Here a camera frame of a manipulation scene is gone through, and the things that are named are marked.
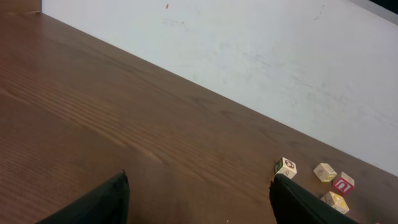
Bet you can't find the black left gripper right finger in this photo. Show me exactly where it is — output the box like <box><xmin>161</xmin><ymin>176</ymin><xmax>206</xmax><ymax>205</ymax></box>
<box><xmin>269</xmin><ymin>174</ymin><xmax>356</xmax><ymax>224</ymax></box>

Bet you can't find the yellow edged block far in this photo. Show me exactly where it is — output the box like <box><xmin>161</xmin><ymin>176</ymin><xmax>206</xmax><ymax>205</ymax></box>
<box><xmin>313</xmin><ymin>163</ymin><xmax>337</xmax><ymax>182</ymax></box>

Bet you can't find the yellow block centre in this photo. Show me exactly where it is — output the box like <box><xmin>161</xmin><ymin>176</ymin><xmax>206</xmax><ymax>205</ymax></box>
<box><xmin>320</xmin><ymin>191</ymin><xmax>349</xmax><ymax>214</ymax></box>

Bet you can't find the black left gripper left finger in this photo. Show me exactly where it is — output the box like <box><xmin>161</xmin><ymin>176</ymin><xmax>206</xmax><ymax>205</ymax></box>
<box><xmin>38</xmin><ymin>171</ymin><xmax>130</xmax><ymax>224</ymax></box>

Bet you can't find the red edged letter block far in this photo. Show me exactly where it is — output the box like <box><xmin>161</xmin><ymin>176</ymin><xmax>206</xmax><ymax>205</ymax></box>
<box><xmin>333</xmin><ymin>172</ymin><xmax>355</xmax><ymax>194</ymax></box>

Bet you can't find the white block with dark circle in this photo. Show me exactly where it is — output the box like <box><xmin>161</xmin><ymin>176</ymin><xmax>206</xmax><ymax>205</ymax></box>
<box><xmin>274</xmin><ymin>157</ymin><xmax>297</xmax><ymax>179</ymax></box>

